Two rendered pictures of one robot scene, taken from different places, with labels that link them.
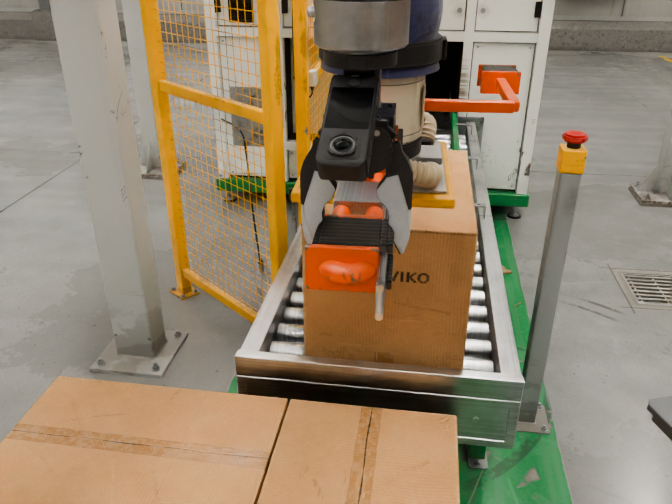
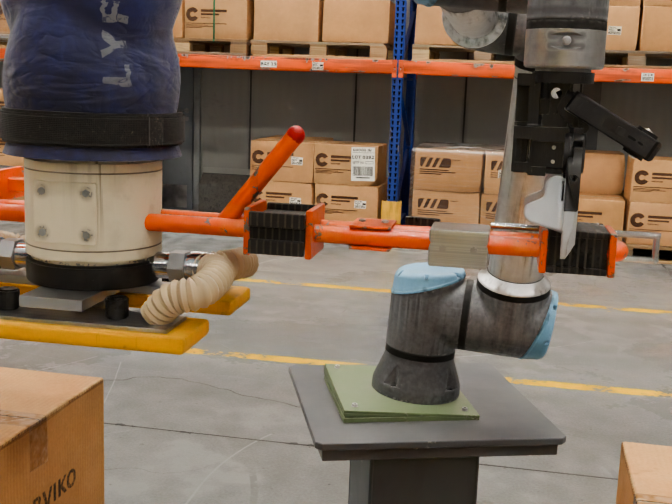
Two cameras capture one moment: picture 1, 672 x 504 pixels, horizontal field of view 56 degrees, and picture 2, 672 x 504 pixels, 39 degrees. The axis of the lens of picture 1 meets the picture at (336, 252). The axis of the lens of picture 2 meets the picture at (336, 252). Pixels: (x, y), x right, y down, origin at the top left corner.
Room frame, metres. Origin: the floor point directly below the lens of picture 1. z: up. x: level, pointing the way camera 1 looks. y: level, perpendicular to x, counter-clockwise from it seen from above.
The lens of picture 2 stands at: (0.80, 1.10, 1.43)
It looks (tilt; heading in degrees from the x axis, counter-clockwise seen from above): 10 degrees down; 274
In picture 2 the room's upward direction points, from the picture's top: 2 degrees clockwise
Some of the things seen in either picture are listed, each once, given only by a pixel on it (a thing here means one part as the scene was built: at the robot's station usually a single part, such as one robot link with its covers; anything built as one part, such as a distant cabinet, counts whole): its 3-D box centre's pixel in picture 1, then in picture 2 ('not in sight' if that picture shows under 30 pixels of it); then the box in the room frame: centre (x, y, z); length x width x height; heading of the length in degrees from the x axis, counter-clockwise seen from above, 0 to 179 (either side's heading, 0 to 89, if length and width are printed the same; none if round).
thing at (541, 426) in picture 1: (525, 414); not in sight; (1.72, -0.68, 0.01); 0.15 x 0.15 x 0.03; 82
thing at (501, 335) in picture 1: (480, 219); not in sight; (2.33, -0.59, 0.50); 2.31 x 0.05 x 0.19; 172
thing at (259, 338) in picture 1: (323, 210); not in sight; (2.43, 0.05, 0.50); 2.31 x 0.05 x 0.19; 172
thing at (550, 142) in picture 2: (360, 110); (552, 124); (0.63, -0.02, 1.38); 0.09 x 0.08 x 0.12; 173
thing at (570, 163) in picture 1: (546, 297); not in sight; (1.72, -0.68, 0.50); 0.07 x 0.07 x 1.00; 82
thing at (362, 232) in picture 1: (345, 251); (575, 248); (0.59, -0.01, 1.24); 0.08 x 0.07 x 0.05; 174
